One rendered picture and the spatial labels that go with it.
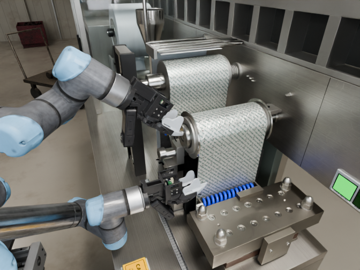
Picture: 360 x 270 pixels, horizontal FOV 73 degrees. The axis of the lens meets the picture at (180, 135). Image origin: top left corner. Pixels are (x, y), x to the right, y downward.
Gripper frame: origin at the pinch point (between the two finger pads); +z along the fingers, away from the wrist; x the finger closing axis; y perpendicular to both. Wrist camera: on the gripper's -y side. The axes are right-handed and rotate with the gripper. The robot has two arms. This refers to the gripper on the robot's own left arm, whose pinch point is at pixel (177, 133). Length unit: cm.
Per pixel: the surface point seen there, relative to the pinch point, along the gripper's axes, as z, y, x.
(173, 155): 6.1, -7.5, 2.6
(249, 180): 34.3, -1.1, -5.5
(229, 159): 18.5, 2.0, -5.6
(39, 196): 19, -149, 136
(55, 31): 8, -127, 892
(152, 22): -3, 25, 66
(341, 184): 33.1, 16.6, -28.4
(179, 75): 0.2, 13.5, 19.1
